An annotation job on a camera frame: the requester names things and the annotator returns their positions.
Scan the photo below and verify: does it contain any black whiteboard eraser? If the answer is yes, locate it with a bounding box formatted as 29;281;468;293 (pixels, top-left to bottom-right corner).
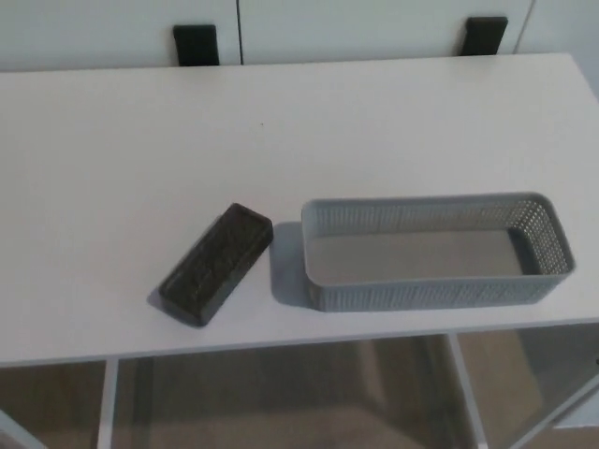
150;201;275;328

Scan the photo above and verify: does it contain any grey perforated plastic basket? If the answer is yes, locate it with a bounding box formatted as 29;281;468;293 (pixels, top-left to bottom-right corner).
300;190;578;313

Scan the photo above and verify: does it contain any white cabinet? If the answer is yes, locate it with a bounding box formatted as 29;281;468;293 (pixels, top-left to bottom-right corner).
0;0;599;75

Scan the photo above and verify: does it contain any left black wall bracket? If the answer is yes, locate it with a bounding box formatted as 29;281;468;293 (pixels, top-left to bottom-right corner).
172;23;221;67

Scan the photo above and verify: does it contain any black wall bracket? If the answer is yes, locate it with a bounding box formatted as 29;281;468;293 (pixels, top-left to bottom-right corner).
457;16;509;58
172;23;221;67

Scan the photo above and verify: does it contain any white desk right leg frame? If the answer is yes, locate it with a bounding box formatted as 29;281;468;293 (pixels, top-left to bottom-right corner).
444;322;599;449

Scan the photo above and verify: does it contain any white desk leg frame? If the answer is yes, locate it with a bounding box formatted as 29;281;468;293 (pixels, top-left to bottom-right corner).
0;357;122;449
444;322;599;449

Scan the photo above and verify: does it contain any right black wall bracket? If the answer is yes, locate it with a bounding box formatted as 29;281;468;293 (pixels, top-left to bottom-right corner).
457;16;509;58

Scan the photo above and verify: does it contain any white desk left leg frame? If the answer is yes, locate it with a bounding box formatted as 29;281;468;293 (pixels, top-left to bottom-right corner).
0;357;122;449

